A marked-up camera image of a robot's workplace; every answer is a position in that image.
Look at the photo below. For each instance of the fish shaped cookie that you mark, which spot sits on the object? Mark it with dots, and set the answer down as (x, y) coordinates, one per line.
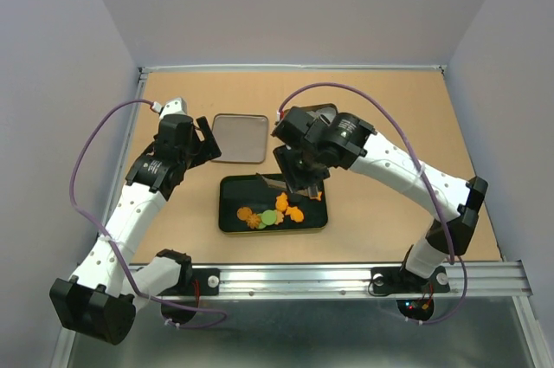
(318, 197)

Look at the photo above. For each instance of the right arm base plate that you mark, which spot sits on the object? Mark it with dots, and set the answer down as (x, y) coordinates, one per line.
(390, 280)

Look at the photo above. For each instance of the aluminium rail frame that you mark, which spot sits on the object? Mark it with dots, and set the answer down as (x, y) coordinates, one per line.
(302, 301)

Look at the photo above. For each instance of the grey tin lid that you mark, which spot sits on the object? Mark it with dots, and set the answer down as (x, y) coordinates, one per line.
(242, 138)

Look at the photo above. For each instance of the gold cookie tin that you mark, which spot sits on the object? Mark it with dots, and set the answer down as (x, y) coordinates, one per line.
(328, 110)

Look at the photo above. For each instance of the lower chocolate chip cookie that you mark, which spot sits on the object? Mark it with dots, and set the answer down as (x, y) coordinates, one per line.
(244, 213)

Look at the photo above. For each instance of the lower swirl cookie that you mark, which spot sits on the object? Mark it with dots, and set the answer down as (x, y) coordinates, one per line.
(253, 221)

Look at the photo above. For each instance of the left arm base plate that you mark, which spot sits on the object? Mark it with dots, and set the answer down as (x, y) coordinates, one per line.
(204, 282)

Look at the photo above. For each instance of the metal tongs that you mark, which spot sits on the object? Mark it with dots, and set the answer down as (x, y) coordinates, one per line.
(282, 185)

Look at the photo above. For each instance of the green sandwich cookie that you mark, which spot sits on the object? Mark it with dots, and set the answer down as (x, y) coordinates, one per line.
(268, 217)

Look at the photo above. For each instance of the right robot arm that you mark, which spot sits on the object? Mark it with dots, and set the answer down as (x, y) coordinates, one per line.
(311, 146)

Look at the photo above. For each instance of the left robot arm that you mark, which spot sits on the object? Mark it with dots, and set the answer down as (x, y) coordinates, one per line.
(102, 296)

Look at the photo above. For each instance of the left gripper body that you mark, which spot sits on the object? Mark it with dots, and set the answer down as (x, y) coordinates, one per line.
(195, 154)

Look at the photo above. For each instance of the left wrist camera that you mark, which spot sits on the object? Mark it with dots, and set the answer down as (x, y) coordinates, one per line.
(174, 106)

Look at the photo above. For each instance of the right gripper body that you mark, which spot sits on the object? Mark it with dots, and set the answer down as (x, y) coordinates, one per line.
(300, 166)

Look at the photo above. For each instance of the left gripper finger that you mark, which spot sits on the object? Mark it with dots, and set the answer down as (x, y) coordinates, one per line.
(210, 148)
(204, 128)

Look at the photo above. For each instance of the black serving tray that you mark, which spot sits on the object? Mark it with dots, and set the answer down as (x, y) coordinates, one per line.
(249, 191)

